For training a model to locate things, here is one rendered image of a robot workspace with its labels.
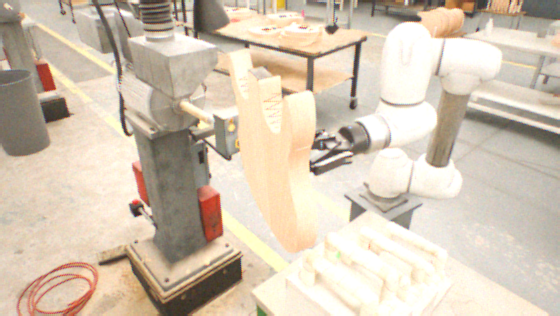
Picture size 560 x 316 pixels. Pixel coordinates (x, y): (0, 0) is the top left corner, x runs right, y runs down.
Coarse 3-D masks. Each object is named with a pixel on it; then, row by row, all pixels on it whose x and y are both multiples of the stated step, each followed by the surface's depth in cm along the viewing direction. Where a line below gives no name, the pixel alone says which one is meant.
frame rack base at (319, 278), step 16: (352, 272) 94; (288, 288) 94; (320, 288) 90; (336, 288) 90; (368, 288) 90; (288, 304) 97; (304, 304) 91; (320, 304) 86; (336, 304) 86; (352, 304) 86; (400, 304) 86
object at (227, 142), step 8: (216, 112) 174; (224, 112) 174; (232, 112) 174; (216, 120) 173; (224, 120) 168; (216, 128) 176; (224, 128) 170; (216, 136) 178; (224, 136) 172; (232, 136) 174; (208, 144) 186; (216, 144) 181; (224, 144) 175; (232, 144) 176; (224, 152) 178; (232, 152) 178
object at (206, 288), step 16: (128, 256) 217; (240, 256) 217; (208, 272) 205; (224, 272) 216; (240, 272) 226; (144, 288) 222; (192, 288) 202; (208, 288) 211; (224, 288) 221; (160, 304) 203; (176, 304) 198; (192, 304) 207
